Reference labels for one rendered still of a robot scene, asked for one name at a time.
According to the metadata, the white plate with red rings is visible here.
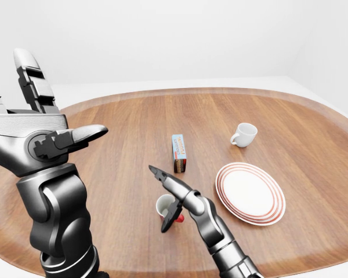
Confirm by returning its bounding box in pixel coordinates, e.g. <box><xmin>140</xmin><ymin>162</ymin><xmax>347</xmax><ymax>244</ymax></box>
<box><xmin>215</xmin><ymin>162</ymin><xmax>287</xmax><ymax>226</ymax></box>

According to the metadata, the red mug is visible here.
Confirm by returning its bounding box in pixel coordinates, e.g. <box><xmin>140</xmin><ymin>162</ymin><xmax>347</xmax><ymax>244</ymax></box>
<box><xmin>155</xmin><ymin>193</ymin><xmax>185</xmax><ymax>224</ymax></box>

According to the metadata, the blue printed pudding box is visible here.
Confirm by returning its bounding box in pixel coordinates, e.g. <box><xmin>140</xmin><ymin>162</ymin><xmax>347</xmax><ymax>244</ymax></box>
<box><xmin>171</xmin><ymin>134</ymin><xmax>189</xmax><ymax>174</ymax></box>

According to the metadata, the white mug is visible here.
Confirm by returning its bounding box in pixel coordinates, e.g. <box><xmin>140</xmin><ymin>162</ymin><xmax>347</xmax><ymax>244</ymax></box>
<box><xmin>230</xmin><ymin>122</ymin><xmax>258</xmax><ymax>148</ymax></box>

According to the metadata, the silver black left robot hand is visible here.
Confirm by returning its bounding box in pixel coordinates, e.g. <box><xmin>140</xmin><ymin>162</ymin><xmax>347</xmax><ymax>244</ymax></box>
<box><xmin>0</xmin><ymin>47</ymin><xmax>109</xmax><ymax>178</ymax></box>

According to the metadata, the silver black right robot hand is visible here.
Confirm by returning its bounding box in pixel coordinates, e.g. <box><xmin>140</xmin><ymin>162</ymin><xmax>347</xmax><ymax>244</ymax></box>
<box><xmin>148</xmin><ymin>164</ymin><xmax>206</xmax><ymax>233</ymax></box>

